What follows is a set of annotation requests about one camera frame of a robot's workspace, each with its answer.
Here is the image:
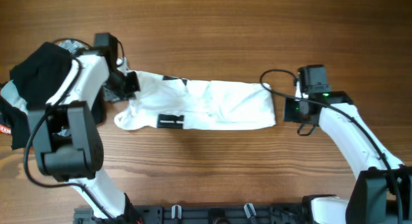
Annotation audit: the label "black garment with red label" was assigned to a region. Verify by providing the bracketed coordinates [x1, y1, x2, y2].
[0, 82, 107, 151]

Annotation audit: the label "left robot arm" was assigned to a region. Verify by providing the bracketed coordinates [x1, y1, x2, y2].
[23, 33, 144, 223]

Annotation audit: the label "black folded garment top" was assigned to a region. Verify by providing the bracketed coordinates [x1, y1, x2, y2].
[10, 42, 71, 107]

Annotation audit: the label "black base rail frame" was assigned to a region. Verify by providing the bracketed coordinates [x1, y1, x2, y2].
[73, 203, 323, 224]

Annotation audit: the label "light blue denim jeans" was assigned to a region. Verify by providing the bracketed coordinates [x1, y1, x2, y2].
[1, 40, 86, 115]

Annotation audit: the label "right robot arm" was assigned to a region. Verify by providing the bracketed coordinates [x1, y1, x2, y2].
[284, 65, 411, 223]

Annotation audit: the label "white t-shirt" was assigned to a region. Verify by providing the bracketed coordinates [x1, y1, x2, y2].
[114, 71, 276, 131]

